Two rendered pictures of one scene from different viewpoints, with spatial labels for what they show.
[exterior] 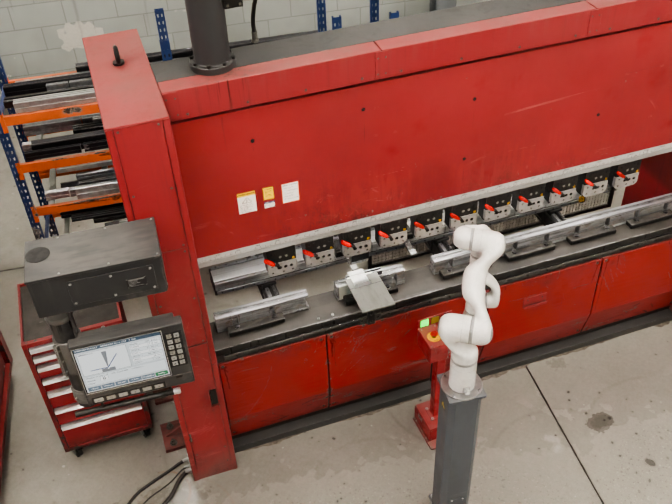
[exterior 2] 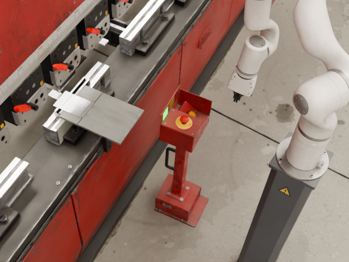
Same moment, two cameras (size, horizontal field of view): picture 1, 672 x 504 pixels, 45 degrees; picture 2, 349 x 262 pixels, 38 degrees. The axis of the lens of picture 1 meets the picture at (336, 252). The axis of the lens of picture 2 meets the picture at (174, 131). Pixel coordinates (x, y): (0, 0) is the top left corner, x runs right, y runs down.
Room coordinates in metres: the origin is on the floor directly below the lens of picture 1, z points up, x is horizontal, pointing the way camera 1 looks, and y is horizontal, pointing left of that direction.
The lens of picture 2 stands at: (2.08, 0.57, 2.50)
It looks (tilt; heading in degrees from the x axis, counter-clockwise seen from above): 53 degrees down; 310
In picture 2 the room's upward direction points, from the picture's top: 5 degrees clockwise
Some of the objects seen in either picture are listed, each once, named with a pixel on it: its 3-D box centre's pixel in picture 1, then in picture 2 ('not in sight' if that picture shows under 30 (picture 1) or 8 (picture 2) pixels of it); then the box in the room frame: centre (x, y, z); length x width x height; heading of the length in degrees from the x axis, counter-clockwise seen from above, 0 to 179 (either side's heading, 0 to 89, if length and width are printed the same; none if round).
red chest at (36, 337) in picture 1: (90, 366); not in sight; (3.10, 1.41, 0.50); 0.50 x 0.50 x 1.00; 17
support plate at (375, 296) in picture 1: (369, 292); (102, 114); (3.07, -0.17, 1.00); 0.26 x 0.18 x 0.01; 17
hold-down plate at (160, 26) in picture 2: (465, 268); (155, 32); (3.34, -0.72, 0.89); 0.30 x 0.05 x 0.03; 107
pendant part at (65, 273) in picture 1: (114, 326); not in sight; (2.37, 0.93, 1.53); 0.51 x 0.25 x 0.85; 104
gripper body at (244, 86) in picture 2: not in sight; (243, 79); (2.79, -0.65, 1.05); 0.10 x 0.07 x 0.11; 19
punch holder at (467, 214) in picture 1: (460, 211); not in sight; (3.39, -0.67, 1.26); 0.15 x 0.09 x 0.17; 107
